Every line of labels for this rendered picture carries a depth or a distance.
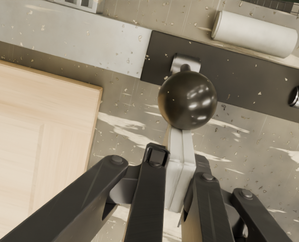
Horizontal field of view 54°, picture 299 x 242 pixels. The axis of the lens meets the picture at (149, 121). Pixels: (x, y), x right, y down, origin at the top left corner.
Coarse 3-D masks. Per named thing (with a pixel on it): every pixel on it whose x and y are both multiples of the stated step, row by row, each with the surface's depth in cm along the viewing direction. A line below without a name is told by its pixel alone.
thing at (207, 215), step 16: (208, 176) 14; (208, 192) 13; (192, 208) 13; (208, 208) 12; (224, 208) 12; (192, 224) 12; (208, 224) 11; (224, 224) 11; (192, 240) 11; (208, 240) 10; (224, 240) 10
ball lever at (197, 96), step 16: (176, 64) 27; (192, 64) 27; (176, 80) 17; (192, 80) 17; (208, 80) 18; (160, 96) 18; (176, 96) 17; (192, 96) 17; (208, 96) 17; (160, 112) 19; (176, 112) 17; (192, 112) 17; (208, 112) 17; (192, 128) 18
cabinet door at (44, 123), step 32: (0, 64) 33; (0, 96) 34; (32, 96) 34; (64, 96) 33; (96, 96) 33; (0, 128) 36; (32, 128) 35; (64, 128) 35; (0, 160) 37; (32, 160) 37; (64, 160) 36; (0, 192) 39; (32, 192) 38; (0, 224) 41
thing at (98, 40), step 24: (0, 0) 29; (24, 0) 28; (0, 24) 29; (24, 24) 29; (48, 24) 29; (72, 24) 29; (96, 24) 29; (120, 24) 28; (48, 48) 30; (72, 48) 30; (96, 48) 29; (120, 48) 29; (144, 48) 29; (120, 72) 30
